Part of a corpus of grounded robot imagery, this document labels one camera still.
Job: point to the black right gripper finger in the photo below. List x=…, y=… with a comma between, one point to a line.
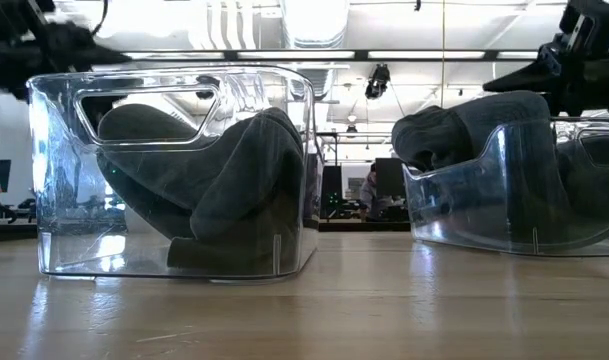
x=529, y=80

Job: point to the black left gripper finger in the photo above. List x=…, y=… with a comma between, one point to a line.
x=91, y=50

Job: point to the dark green cap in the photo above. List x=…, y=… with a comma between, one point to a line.
x=459, y=135
x=234, y=190

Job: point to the clear plastic bin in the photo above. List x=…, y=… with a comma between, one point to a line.
x=484, y=220
x=64, y=150

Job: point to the black overhead beam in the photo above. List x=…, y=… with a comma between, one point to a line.
x=361, y=55

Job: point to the black monitor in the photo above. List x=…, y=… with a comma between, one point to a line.
x=332, y=182
x=390, y=177

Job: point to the person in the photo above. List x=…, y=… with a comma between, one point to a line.
x=371, y=192

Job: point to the black hanging camera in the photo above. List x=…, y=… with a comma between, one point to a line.
x=378, y=80

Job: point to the black aluminium table frame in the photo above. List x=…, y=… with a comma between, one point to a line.
x=364, y=226

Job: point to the silver ceiling duct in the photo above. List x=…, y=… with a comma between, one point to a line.
x=314, y=22

